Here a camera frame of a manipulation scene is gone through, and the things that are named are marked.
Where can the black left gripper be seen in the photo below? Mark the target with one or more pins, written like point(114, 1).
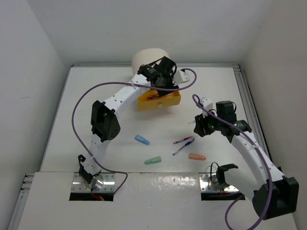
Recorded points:
point(170, 75)

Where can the yellow drawer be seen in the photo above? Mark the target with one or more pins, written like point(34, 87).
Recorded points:
point(169, 100)

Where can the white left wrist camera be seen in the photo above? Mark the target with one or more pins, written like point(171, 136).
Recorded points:
point(180, 77)

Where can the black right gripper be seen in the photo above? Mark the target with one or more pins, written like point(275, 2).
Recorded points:
point(200, 128)

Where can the green correction tape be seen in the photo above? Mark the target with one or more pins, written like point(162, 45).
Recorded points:
point(154, 160)

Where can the orange correction tape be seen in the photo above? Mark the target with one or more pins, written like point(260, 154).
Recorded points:
point(197, 157)

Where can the cream drawer cabinet shell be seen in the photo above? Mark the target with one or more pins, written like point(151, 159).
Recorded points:
point(147, 56)

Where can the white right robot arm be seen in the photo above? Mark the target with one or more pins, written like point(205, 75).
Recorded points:
point(270, 191)

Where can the red pen dark cap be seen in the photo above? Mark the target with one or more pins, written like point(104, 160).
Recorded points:
point(153, 97)

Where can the pink red gel pen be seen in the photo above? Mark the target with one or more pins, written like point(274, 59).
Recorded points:
point(183, 139)

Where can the blue correction tape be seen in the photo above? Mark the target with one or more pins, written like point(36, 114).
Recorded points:
point(142, 140)

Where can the white front shelf board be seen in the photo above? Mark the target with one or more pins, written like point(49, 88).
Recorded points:
point(146, 201)

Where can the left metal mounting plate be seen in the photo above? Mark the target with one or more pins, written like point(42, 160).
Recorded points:
point(100, 183)

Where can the blue gel pen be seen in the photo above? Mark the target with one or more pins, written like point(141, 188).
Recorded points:
point(185, 145)

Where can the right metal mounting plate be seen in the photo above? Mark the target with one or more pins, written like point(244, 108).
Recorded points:
point(207, 186)

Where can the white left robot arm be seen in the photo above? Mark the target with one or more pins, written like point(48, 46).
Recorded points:
point(105, 115)

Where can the metal mounting plate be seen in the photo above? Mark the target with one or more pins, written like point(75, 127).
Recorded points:
point(207, 186)
point(100, 183)

